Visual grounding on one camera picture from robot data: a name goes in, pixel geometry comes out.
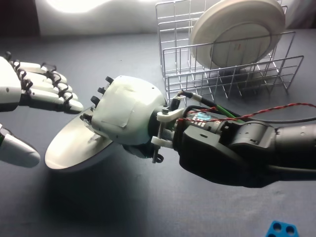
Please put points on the white ceramic plate dark rim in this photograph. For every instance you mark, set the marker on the white ceramic plate dark rim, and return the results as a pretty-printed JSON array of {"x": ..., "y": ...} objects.
[
  {"x": 222, "y": 47},
  {"x": 69, "y": 148}
]

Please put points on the grey table cloth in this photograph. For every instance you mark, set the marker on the grey table cloth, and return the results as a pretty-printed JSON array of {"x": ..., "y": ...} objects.
[{"x": 123, "y": 205}]

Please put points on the blue pentagon block with holes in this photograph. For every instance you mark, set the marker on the blue pentagon block with holes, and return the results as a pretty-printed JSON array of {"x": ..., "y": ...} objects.
[{"x": 281, "y": 227}]

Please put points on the white backdrop sheet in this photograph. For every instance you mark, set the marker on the white backdrop sheet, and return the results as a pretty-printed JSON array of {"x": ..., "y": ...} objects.
[{"x": 98, "y": 17}]

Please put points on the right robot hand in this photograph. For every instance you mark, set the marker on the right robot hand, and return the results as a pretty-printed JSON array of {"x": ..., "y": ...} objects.
[{"x": 128, "y": 111}]

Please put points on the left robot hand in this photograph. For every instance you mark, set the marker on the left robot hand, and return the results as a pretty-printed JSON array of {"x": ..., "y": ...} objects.
[{"x": 39, "y": 89}]

